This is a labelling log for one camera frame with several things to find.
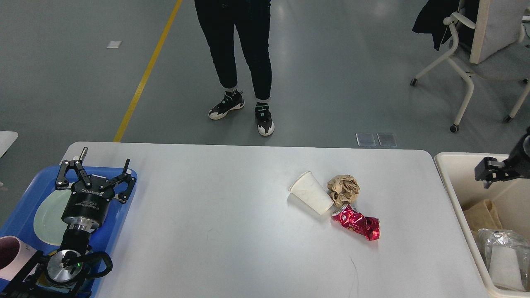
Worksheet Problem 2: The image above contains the white paper cup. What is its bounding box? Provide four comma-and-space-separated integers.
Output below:
289, 171, 333, 215
489, 246, 524, 292

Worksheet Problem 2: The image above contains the white side table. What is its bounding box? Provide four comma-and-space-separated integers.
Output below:
0, 131, 19, 158

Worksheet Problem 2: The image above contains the crushed red can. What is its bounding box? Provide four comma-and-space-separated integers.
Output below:
331, 205, 381, 241

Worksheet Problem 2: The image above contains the person in black sneakers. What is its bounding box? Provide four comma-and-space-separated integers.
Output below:
195, 0, 275, 137

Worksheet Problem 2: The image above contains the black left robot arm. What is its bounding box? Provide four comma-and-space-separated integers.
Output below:
1, 148, 138, 298

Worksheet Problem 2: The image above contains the green plate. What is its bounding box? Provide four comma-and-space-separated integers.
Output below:
33, 189, 71, 246

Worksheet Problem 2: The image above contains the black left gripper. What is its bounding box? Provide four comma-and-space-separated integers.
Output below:
55, 148, 137, 231

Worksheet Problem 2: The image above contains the aluminium foil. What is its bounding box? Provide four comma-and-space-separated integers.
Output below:
477, 229, 530, 292

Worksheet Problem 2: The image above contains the beige plastic bin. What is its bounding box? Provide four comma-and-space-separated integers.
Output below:
435, 152, 530, 298

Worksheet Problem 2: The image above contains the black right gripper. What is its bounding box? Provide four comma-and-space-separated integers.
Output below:
475, 126, 530, 189

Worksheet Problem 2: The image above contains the white office chair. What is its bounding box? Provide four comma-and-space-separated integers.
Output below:
410, 0, 529, 133

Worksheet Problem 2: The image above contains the crumpled brown paper ball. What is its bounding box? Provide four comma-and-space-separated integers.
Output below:
326, 174, 360, 207

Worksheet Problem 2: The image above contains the pink mug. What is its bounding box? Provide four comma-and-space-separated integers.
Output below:
0, 236, 36, 281

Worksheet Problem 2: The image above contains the brown paper bag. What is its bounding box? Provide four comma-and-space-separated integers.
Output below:
463, 199, 503, 241

